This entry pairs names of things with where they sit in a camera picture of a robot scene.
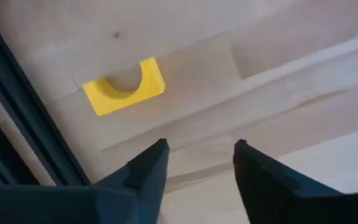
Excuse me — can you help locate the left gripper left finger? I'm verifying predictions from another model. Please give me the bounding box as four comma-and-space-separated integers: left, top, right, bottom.
94, 138, 170, 224

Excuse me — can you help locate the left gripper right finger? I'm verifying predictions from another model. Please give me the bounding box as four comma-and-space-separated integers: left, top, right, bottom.
233, 139, 343, 224

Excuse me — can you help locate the yellow arch block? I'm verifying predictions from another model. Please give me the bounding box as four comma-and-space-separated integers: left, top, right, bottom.
82, 56, 166, 116

